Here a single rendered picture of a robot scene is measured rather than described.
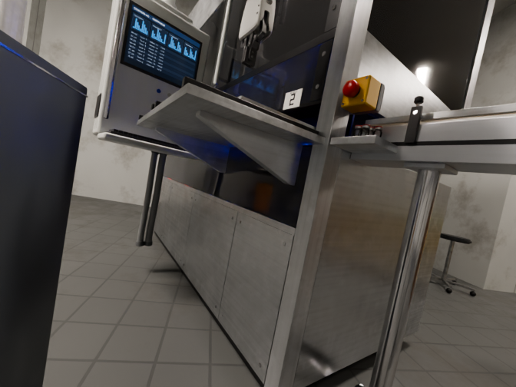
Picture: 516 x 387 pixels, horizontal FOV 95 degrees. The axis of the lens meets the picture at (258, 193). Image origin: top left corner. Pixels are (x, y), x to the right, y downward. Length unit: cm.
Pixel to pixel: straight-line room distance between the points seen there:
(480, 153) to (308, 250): 44
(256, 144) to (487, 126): 50
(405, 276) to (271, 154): 47
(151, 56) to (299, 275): 132
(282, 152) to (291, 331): 53
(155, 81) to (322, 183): 114
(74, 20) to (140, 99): 351
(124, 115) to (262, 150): 95
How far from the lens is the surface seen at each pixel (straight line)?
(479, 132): 68
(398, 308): 76
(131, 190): 421
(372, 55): 90
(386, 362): 81
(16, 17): 66
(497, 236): 382
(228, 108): 53
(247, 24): 74
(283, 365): 87
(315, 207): 69
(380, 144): 65
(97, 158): 436
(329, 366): 107
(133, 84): 150
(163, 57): 159
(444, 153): 68
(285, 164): 73
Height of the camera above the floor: 72
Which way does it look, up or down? 3 degrees down
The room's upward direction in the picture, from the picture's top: 11 degrees clockwise
